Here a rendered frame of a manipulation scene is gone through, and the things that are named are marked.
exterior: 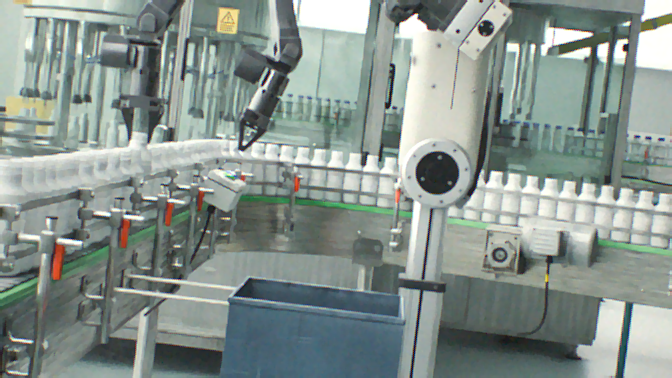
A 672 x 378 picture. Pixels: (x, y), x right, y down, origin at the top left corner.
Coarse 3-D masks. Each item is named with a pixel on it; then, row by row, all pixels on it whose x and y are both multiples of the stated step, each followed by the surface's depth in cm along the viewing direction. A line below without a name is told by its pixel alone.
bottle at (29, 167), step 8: (16, 160) 199; (24, 160) 202; (24, 168) 199; (32, 168) 200; (24, 176) 200; (32, 176) 201; (24, 184) 199; (32, 184) 201; (32, 192) 200; (32, 216) 200; (32, 224) 200; (24, 232) 199; (32, 232) 201; (32, 256) 202; (24, 264) 200
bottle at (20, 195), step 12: (0, 168) 193; (12, 168) 194; (0, 180) 194; (12, 180) 194; (0, 192) 192; (12, 192) 193; (24, 192) 195; (24, 216) 195; (0, 228) 193; (12, 228) 193; (24, 228) 196; (0, 252) 193; (0, 276) 194; (12, 276) 195
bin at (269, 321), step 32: (224, 288) 262; (256, 288) 268; (288, 288) 267; (320, 288) 267; (256, 320) 237; (288, 320) 237; (320, 320) 237; (352, 320) 237; (384, 320) 236; (224, 352) 238; (256, 352) 238; (288, 352) 237; (320, 352) 237; (352, 352) 237; (384, 352) 237
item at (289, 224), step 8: (296, 168) 434; (288, 176) 437; (296, 176) 433; (280, 184) 439; (288, 184) 439; (296, 184) 433; (400, 184) 440; (400, 192) 439; (400, 200) 442; (288, 208) 440; (288, 216) 436; (288, 224) 435; (392, 224) 441; (288, 232) 434; (392, 232) 441; (400, 232) 441; (288, 240) 435; (392, 240) 441; (400, 240) 445; (392, 248) 441
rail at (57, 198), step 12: (180, 168) 332; (192, 168) 352; (120, 180) 258; (144, 180) 283; (72, 192) 218; (96, 192) 237; (24, 204) 190; (36, 204) 196; (48, 204) 204; (0, 216) 178; (96, 228) 241; (12, 252) 187; (24, 252) 193; (36, 252) 200
